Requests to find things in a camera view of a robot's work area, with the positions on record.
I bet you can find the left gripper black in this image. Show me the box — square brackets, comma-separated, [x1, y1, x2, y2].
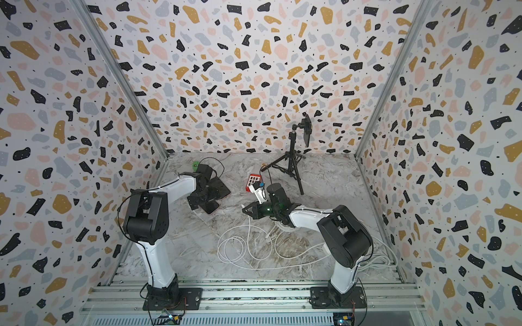
[188, 185, 222, 211]

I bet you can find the white charging cable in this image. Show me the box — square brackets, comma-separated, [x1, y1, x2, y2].
[215, 213, 331, 270]

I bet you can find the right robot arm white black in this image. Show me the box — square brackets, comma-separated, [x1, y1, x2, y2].
[242, 181, 373, 308]

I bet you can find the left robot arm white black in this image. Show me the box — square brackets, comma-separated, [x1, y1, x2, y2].
[122, 164, 231, 306]

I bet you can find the phone on tripod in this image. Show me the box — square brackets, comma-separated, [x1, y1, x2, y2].
[300, 113, 313, 148]

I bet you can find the red calculator toy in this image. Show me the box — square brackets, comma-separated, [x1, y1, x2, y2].
[246, 174, 262, 192]

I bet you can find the black tripod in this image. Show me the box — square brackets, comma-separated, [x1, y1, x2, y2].
[260, 130, 305, 195]

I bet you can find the left circuit board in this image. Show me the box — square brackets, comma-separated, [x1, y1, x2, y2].
[156, 309, 185, 325]

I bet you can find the circuit board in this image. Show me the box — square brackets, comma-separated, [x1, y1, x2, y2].
[156, 309, 185, 325]
[333, 312, 355, 326]

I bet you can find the right circuit board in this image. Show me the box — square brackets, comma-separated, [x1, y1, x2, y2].
[333, 312, 355, 326]

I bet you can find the white coiled cable bundle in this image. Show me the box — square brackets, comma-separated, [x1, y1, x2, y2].
[274, 217, 299, 234]

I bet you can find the aluminium rail frame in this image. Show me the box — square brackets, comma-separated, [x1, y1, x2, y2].
[80, 278, 432, 325]

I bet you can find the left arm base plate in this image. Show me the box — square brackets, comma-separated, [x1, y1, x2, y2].
[143, 286, 203, 312]

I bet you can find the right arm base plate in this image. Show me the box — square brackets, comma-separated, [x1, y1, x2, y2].
[309, 285, 367, 309]

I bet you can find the grey power cord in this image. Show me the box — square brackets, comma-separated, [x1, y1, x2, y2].
[358, 234, 400, 272]

